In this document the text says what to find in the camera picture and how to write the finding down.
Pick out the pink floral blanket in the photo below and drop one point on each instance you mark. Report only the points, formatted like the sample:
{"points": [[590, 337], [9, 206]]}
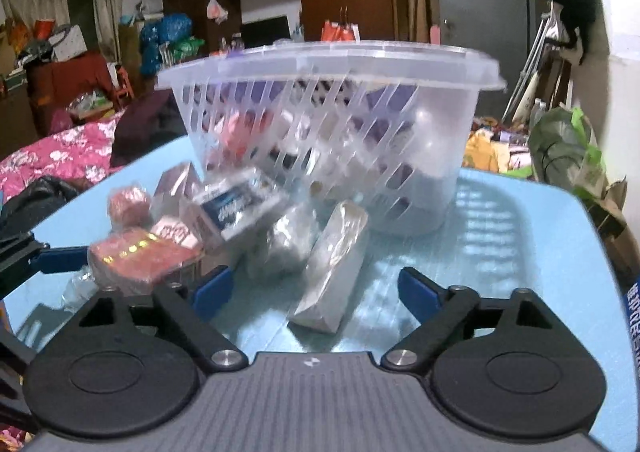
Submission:
{"points": [[80, 153]]}

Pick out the green plastic bag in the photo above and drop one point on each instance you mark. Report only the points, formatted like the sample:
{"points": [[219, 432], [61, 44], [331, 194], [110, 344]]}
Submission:
{"points": [[565, 153]]}

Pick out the translucent white plastic basket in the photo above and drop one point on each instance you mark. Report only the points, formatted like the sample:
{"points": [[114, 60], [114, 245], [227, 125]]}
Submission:
{"points": [[381, 124]]}

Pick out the pink red flat pack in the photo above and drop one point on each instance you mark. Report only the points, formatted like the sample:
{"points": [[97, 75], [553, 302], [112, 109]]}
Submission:
{"points": [[135, 261]]}

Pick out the small red wrapped packet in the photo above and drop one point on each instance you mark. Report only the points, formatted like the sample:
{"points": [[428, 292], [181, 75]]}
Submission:
{"points": [[128, 207]]}

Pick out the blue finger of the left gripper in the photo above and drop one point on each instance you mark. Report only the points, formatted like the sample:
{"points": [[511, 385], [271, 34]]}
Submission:
{"points": [[60, 260]]}

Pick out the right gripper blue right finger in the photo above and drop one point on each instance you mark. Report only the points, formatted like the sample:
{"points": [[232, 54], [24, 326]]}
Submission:
{"points": [[441, 313]]}

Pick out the blue white wrapped box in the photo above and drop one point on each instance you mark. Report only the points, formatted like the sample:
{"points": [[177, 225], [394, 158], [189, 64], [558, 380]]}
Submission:
{"points": [[233, 205]]}

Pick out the orange white hanging bag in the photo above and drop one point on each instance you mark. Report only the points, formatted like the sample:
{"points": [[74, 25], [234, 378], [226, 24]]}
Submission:
{"points": [[339, 32]]}

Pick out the metal crutches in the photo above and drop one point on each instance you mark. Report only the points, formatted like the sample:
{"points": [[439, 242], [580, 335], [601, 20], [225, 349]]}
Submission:
{"points": [[523, 97]]}

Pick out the grey metal door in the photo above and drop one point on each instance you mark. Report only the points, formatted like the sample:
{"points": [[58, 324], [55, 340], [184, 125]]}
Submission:
{"points": [[499, 28]]}

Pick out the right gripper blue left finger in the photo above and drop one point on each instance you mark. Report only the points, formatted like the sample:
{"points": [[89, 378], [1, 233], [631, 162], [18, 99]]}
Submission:
{"points": [[185, 314]]}

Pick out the clear plastic bag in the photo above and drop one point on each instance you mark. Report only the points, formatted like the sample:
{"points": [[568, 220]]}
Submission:
{"points": [[285, 246]]}

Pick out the long white pack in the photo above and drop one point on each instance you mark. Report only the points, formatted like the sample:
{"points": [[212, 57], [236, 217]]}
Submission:
{"points": [[332, 269]]}

